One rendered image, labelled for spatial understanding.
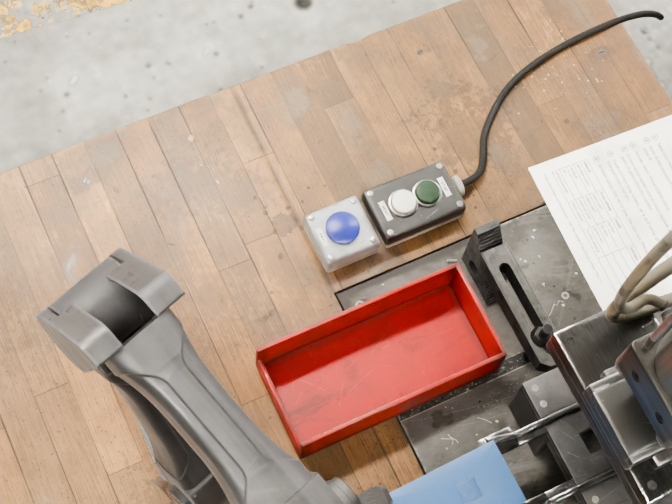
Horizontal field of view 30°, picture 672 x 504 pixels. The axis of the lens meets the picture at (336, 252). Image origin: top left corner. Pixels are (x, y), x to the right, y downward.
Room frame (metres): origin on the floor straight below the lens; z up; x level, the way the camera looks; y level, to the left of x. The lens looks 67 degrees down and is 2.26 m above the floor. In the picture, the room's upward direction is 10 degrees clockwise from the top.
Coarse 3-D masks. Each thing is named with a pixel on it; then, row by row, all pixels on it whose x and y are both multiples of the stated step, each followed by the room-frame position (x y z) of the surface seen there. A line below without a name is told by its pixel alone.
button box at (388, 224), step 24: (600, 24) 0.94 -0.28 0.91; (552, 48) 0.89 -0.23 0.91; (528, 72) 0.85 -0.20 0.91; (504, 96) 0.81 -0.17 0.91; (480, 144) 0.74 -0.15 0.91; (432, 168) 0.68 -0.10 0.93; (480, 168) 0.70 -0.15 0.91; (384, 192) 0.64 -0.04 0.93; (456, 192) 0.66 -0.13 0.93; (384, 216) 0.61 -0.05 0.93; (408, 216) 0.61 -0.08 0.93; (432, 216) 0.62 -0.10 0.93; (456, 216) 0.63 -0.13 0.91; (384, 240) 0.58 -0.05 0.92
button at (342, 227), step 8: (336, 216) 0.59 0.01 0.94; (344, 216) 0.60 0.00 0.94; (352, 216) 0.60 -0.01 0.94; (328, 224) 0.58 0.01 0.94; (336, 224) 0.58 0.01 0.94; (344, 224) 0.59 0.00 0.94; (352, 224) 0.59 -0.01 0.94; (328, 232) 0.57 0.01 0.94; (336, 232) 0.57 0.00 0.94; (344, 232) 0.58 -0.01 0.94; (352, 232) 0.58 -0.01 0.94; (336, 240) 0.57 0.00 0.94; (344, 240) 0.57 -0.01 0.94; (352, 240) 0.57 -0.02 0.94
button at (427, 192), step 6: (426, 180) 0.66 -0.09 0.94; (420, 186) 0.65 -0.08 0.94; (426, 186) 0.65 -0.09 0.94; (432, 186) 0.65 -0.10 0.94; (438, 186) 0.66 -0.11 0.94; (420, 192) 0.64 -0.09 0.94; (426, 192) 0.64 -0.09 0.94; (432, 192) 0.65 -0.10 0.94; (438, 192) 0.65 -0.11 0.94; (420, 198) 0.64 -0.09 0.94; (426, 198) 0.64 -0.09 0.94; (432, 198) 0.64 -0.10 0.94; (438, 198) 0.64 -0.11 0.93
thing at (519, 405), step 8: (520, 392) 0.41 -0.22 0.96; (512, 400) 0.42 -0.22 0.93; (520, 400) 0.41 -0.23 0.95; (512, 408) 0.41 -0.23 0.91; (520, 408) 0.41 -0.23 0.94; (528, 408) 0.40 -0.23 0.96; (520, 416) 0.40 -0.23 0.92; (528, 416) 0.39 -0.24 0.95; (536, 416) 0.39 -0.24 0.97; (520, 424) 0.40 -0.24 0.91; (528, 424) 0.39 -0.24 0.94; (584, 432) 0.38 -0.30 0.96; (536, 440) 0.37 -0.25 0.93; (544, 440) 0.37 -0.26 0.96; (536, 448) 0.37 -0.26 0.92; (544, 448) 0.37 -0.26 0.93; (552, 448) 0.36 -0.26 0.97; (560, 464) 0.34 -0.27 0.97; (568, 480) 0.33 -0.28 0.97; (576, 496) 0.31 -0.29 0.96
